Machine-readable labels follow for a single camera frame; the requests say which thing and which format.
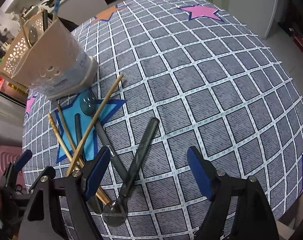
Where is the cream flower-cut laundry basket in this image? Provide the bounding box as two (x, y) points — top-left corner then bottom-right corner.
(0, 12), (43, 77)

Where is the dark handled spoon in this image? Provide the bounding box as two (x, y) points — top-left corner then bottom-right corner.
(74, 113), (103, 214)

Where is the beige utensil holder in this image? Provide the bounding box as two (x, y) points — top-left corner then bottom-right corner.
(11, 20), (98, 101)

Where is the brown wooden chopstick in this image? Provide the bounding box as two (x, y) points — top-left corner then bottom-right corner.
(57, 104), (111, 204)

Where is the dark translucent spoon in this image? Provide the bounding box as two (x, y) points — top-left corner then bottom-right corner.
(102, 117), (160, 228)
(80, 90), (127, 181)

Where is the grey checkered star tablecloth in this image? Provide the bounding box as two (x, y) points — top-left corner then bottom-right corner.
(22, 0), (303, 240)

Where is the patterned yellow chopstick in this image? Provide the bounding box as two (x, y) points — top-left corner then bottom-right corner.
(47, 113), (84, 170)

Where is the spoon in holder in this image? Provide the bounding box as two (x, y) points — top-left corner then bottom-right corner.
(28, 25), (38, 46)

